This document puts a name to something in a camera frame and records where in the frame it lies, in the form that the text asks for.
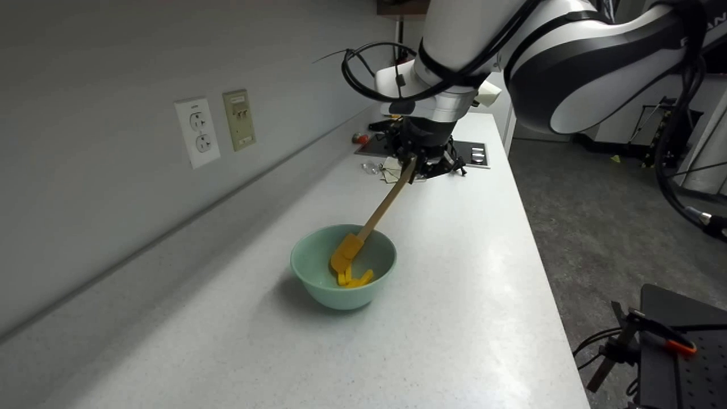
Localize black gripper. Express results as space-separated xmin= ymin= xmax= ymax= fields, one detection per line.
xmin=383 ymin=111 xmax=468 ymax=185

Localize wooden spoon with orange head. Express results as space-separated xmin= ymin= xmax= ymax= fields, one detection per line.
xmin=328 ymin=155 xmax=420 ymax=277

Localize mint green bowl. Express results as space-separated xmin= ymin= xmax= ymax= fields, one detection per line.
xmin=289 ymin=224 xmax=400 ymax=313

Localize beige crumpled cloth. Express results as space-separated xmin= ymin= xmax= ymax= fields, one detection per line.
xmin=370 ymin=155 xmax=408 ymax=187

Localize black glass cooktop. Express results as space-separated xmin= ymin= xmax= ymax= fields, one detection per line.
xmin=354 ymin=135 xmax=492 ymax=171

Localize yellow food pieces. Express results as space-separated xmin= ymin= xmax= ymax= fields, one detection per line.
xmin=334 ymin=267 xmax=378 ymax=292

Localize black perforated breadboard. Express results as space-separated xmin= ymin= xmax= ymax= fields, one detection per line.
xmin=636 ymin=281 xmax=727 ymax=409

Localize small white wire ring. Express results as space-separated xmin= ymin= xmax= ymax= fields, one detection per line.
xmin=360 ymin=156 xmax=389 ymax=178

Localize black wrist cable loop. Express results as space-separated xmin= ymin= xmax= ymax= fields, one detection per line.
xmin=338 ymin=42 xmax=428 ymax=102

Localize wooden wall cabinet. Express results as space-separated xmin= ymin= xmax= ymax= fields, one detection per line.
xmin=376 ymin=0 xmax=429 ymax=18

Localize beige wall switch plate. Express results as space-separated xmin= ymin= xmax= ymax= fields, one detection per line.
xmin=220 ymin=86 xmax=258 ymax=152

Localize white wall outlet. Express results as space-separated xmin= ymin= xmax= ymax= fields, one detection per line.
xmin=172 ymin=96 xmax=224 ymax=171

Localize thick black hanging cable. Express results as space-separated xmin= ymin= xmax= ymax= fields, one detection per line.
xmin=653 ymin=0 xmax=727 ymax=245

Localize black clamp with orange handle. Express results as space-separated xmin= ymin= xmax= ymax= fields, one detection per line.
xmin=573 ymin=301 xmax=700 ymax=395

